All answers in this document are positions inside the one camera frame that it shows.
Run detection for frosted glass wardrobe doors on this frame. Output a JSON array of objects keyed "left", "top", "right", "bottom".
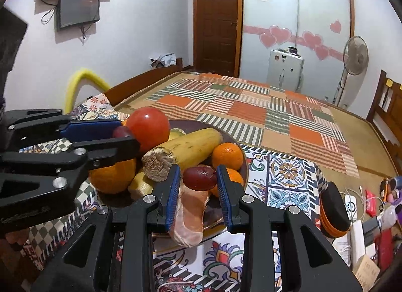
[{"left": 240, "top": 0, "right": 351, "bottom": 102}]

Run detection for dark purple plate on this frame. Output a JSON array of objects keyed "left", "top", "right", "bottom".
[{"left": 94, "top": 119, "right": 249, "bottom": 233}]

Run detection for small wall monitor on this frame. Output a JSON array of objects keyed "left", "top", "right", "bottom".
[{"left": 56, "top": 0, "right": 100, "bottom": 31}]

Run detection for small orange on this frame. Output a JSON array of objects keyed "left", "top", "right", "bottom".
[{"left": 211, "top": 142, "right": 244, "bottom": 170}]

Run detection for white standing fan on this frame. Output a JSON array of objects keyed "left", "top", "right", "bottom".
[{"left": 332, "top": 36, "right": 369, "bottom": 109}]

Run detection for silver suitcase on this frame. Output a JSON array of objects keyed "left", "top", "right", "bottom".
[{"left": 266, "top": 46, "right": 304, "bottom": 92}]

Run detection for pile of toys and bags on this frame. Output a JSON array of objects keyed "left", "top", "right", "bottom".
[{"left": 380, "top": 176, "right": 402, "bottom": 225}]

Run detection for wooden bed headboard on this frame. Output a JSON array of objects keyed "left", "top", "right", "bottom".
[{"left": 367, "top": 70, "right": 401, "bottom": 174}]

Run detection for colourful patterned blanket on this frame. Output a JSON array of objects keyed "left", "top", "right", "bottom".
[{"left": 18, "top": 92, "right": 321, "bottom": 292}]

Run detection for raw meat slice toy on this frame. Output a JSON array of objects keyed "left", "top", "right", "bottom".
[{"left": 169, "top": 182, "right": 209, "bottom": 248}]

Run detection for large orange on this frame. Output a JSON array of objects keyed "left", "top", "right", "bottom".
[{"left": 89, "top": 159, "right": 136, "bottom": 194}]

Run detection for red tomato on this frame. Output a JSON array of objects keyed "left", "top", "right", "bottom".
[{"left": 126, "top": 106, "right": 170, "bottom": 153}]

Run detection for yellow foam tube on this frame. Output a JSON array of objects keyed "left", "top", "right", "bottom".
[{"left": 64, "top": 68, "right": 110, "bottom": 113}]

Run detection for brown wooden door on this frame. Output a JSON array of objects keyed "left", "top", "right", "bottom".
[{"left": 193, "top": 0, "right": 241, "bottom": 77}]

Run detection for patchwork striped bed mat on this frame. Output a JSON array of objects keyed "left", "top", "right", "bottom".
[{"left": 146, "top": 73, "right": 359, "bottom": 177}]

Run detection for red grape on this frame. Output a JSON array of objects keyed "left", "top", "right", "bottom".
[{"left": 183, "top": 165, "right": 217, "bottom": 191}]

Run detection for small tangerine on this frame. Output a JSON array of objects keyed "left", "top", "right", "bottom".
[{"left": 209, "top": 168, "right": 245, "bottom": 198}]

